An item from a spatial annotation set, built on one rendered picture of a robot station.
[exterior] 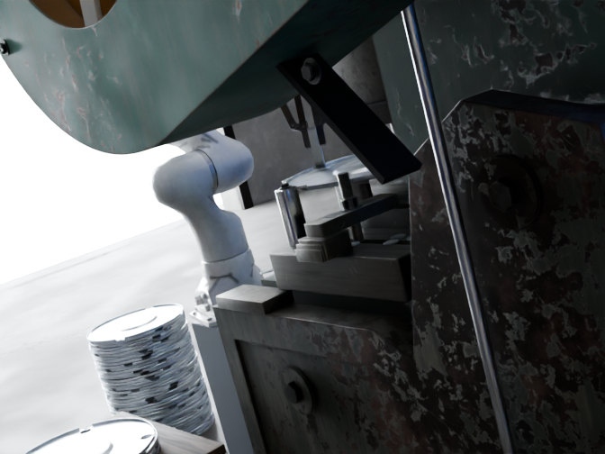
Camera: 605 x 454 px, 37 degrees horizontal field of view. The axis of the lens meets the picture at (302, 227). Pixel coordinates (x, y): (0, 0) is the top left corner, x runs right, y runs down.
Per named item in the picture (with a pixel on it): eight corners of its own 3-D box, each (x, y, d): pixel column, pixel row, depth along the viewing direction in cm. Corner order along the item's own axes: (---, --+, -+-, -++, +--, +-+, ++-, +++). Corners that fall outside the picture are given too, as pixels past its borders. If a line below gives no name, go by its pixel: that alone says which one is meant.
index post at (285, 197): (287, 246, 142) (271, 186, 141) (302, 240, 144) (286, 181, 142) (297, 246, 140) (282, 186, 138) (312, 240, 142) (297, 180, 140)
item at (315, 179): (378, 148, 170) (377, 144, 170) (495, 136, 147) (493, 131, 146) (253, 193, 154) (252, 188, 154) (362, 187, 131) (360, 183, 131)
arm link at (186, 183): (166, 272, 205) (134, 166, 200) (231, 246, 216) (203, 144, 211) (191, 274, 196) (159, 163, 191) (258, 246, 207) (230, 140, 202)
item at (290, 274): (276, 289, 142) (266, 252, 141) (470, 204, 167) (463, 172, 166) (406, 303, 118) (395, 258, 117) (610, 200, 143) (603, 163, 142)
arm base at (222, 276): (176, 321, 218) (160, 265, 215) (240, 293, 228) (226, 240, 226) (222, 330, 200) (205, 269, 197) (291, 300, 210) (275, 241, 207)
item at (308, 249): (297, 261, 130) (279, 192, 128) (383, 224, 139) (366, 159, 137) (322, 263, 125) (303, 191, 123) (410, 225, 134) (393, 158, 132)
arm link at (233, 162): (135, 117, 209) (201, 99, 219) (185, 212, 205) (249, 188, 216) (151, 93, 200) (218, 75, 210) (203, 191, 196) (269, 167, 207)
